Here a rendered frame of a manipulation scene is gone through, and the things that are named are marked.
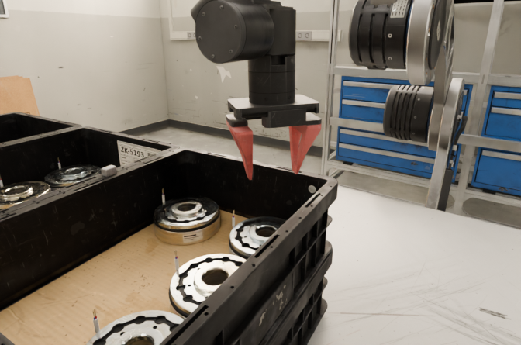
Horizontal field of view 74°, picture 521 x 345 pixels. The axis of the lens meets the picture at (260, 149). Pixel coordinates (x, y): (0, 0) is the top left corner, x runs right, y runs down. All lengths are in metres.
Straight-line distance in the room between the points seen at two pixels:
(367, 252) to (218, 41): 0.56
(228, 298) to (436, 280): 0.52
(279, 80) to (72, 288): 0.36
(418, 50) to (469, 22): 2.34
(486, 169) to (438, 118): 1.15
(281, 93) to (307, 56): 2.93
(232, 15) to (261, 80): 0.10
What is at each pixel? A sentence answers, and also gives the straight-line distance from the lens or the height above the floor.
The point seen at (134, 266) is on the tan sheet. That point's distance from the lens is 0.52.
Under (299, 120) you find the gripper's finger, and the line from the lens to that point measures 0.41.
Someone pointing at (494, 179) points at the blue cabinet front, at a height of 0.39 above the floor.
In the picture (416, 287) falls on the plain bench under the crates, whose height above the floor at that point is 0.70.
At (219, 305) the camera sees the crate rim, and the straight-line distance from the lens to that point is 0.29.
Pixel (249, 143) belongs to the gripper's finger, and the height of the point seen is 1.01.
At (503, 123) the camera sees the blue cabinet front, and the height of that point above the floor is 0.69.
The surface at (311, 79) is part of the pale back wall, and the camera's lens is 3.33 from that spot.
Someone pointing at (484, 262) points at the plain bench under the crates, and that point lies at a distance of 0.84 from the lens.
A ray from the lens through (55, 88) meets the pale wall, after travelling 3.81.
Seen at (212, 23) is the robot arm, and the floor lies 1.14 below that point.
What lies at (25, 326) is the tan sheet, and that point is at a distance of 0.49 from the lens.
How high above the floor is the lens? 1.13
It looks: 18 degrees down
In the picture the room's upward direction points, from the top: straight up
